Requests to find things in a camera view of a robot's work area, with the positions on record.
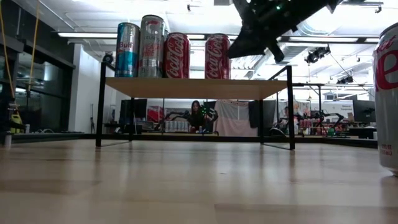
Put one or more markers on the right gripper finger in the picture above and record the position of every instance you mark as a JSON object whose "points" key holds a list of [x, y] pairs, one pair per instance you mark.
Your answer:
{"points": [[248, 42]]}

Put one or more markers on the red Coca-Cola can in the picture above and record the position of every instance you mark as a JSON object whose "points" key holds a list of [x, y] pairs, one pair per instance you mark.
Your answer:
{"points": [[176, 59], [217, 62]]}

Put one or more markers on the white floral Celsius can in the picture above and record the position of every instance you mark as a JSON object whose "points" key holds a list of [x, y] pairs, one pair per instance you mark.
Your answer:
{"points": [[151, 53]]}

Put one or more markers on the blue silver Red Bull can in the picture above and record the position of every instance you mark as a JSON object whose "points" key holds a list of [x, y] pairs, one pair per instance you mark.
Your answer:
{"points": [[127, 56]]}

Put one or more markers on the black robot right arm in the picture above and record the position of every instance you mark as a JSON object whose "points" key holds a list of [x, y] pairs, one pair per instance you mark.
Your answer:
{"points": [[295, 9]]}

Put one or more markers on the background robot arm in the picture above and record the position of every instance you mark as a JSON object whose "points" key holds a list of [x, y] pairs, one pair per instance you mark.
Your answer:
{"points": [[174, 115], [326, 116]]}

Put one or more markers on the wooden shelf black metal legs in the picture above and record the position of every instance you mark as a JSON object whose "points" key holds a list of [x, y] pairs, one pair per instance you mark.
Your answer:
{"points": [[196, 88]]}

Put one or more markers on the black spotlight cluster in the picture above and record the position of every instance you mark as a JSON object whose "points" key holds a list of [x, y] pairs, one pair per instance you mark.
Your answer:
{"points": [[345, 80], [317, 54]]}

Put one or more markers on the black cloth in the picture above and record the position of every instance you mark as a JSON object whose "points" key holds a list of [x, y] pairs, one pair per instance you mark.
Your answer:
{"points": [[253, 113]]}

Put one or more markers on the pink white cloth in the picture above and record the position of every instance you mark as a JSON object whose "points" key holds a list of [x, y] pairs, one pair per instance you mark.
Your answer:
{"points": [[236, 119]]}

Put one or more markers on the floral printed cloth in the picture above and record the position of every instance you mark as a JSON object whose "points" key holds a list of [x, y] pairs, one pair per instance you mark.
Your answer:
{"points": [[298, 107]]}

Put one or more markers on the person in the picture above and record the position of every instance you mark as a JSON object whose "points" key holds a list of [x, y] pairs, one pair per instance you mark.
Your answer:
{"points": [[196, 118]]}

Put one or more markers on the black computer monitor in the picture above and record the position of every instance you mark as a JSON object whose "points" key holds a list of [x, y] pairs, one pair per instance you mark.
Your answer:
{"points": [[133, 110], [363, 110]]}

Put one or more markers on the silver Diet Coke can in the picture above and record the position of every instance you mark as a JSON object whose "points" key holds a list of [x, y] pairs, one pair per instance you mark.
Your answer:
{"points": [[387, 109]]}

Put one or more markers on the LED light bar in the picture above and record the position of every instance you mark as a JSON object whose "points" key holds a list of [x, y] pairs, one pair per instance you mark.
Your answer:
{"points": [[93, 35]]}

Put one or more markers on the thin black tripod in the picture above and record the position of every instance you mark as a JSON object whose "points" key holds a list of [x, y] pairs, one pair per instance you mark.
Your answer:
{"points": [[92, 124]]}

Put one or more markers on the small white cup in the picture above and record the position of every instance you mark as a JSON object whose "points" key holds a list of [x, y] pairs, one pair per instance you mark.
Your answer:
{"points": [[27, 128]]}

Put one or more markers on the yellow jug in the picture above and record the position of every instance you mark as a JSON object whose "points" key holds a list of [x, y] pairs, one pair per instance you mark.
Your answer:
{"points": [[16, 124]]}

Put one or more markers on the silver ventilation duct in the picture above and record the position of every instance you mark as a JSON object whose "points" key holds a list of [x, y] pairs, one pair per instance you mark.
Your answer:
{"points": [[293, 53]]}

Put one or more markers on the black background table frame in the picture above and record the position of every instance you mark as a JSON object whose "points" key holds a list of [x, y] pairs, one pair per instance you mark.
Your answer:
{"points": [[319, 93]]}

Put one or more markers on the black aluminium table frame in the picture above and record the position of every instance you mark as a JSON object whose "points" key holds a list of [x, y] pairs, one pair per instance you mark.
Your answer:
{"points": [[62, 137]]}

